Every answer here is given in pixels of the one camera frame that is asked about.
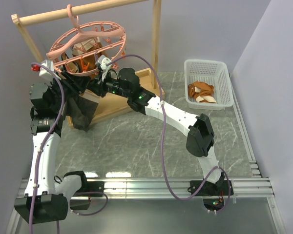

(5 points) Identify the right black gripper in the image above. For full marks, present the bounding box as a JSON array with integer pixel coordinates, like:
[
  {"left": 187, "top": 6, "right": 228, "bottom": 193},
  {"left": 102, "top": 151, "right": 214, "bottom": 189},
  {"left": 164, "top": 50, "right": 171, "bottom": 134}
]
[{"left": 86, "top": 71, "right": 130, "bottom": 100}]

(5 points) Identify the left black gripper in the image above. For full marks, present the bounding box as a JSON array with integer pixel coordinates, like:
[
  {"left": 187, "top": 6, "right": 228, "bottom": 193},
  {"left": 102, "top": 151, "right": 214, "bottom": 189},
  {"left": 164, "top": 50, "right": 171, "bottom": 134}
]
[{"left": 49, "top": 70, "right": 90, "bottom": 112}]

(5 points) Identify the dark grey underwear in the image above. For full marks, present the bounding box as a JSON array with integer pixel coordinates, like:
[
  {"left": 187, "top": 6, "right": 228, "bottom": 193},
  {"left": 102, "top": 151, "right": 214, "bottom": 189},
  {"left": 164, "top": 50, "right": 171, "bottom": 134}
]
[{"left": 63, "top": 73, "right": 100, "bottom": 132}]

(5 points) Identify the pink round clip hanger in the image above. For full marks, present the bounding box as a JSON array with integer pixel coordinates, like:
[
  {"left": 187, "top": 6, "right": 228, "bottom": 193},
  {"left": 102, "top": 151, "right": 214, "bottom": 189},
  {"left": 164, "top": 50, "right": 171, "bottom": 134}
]
[{"left": 46, "top": 4, "right": 126, "bottom": 76}]

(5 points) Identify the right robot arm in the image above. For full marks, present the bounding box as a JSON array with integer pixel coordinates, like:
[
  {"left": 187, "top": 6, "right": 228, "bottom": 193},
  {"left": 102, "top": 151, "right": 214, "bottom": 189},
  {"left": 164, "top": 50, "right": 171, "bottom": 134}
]
[{"left": 88, "top": 68, "right": 225, "bottom": 195}]

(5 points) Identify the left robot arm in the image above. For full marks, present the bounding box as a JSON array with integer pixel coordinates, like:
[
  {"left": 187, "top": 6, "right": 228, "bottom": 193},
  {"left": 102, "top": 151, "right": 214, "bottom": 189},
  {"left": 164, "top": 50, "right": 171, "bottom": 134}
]
[{"left": 14, "top": 75, "right": 89, "bottom": 225}]

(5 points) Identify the brown hanging underwear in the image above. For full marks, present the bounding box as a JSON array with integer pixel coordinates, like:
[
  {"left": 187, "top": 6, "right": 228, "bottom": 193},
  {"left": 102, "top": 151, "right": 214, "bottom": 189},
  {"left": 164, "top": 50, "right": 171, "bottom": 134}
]
[{"left": 73, "top": 47, "right": 107, "bottom": 72}]

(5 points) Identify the beige hanging underwear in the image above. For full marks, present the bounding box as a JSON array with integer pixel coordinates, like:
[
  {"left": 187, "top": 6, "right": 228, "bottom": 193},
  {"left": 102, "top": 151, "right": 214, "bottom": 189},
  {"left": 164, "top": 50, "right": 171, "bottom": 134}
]
[{"left": 72, "top": 40, "right": 100, "bottom": 73}]

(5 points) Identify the orange underwear in basket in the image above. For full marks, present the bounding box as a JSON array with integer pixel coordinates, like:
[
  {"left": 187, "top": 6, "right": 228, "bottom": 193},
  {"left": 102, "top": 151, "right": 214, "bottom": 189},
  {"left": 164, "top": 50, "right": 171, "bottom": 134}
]
[{"left": 188, "top": 81, "right": 217, "bottom": 103}]

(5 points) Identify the wooden clothes rack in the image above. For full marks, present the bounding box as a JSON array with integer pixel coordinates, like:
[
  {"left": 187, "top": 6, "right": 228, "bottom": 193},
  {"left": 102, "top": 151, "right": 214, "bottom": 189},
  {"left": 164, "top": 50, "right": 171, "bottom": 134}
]
[{"left": 11, "top": 0, "right": 163, "bottom": 124}]

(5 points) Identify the white plastic basket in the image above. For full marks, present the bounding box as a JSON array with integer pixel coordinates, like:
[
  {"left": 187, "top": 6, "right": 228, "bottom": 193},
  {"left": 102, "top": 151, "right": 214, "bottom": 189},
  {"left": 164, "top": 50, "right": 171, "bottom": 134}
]
[{"left": 184, "top": 59, "right": 234, "bottom": 111}]

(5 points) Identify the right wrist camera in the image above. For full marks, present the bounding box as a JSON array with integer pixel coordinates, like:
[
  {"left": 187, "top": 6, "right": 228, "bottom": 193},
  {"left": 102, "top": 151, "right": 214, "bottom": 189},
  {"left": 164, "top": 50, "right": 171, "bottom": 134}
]
[{"left": 96, "top": 55, "right": 113, "bottom": 81}]

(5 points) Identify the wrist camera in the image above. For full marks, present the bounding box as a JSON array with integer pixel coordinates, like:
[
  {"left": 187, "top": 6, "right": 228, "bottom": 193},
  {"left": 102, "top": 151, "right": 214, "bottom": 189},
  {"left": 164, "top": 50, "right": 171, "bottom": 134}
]
[
  {"left": 96, "top": 55, "right": 113, "bottom": 81},
  {"left": 31, "top": 59, "right": 61, "bottom": 82}
]

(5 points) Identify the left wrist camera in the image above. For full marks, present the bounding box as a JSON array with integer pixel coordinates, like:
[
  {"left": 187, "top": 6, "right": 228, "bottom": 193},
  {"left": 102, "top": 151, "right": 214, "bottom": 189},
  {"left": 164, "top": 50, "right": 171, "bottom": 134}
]
[{"left": 31, "top": 59, "right": 61, "bottom": 82}]

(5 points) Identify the aluminium mounting rail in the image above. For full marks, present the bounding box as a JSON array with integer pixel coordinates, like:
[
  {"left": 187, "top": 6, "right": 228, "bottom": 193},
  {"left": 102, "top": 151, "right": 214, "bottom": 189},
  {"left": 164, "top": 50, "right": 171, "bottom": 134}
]
[{"left": 17, "top": 177, "right": 275, "bottom": 200}]

